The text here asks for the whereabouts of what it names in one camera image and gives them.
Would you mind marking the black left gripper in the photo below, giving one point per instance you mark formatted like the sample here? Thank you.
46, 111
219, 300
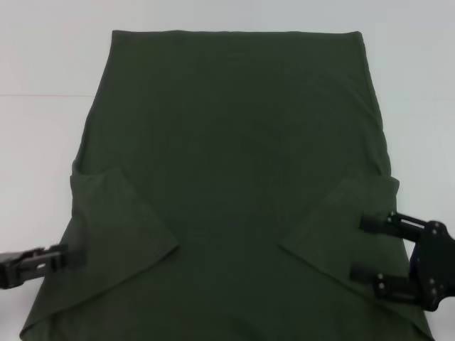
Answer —
17, 270

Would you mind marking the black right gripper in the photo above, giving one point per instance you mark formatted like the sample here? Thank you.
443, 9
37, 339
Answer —
435, 263

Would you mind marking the dark green t-shirt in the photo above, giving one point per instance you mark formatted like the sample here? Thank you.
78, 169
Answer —
234, 142

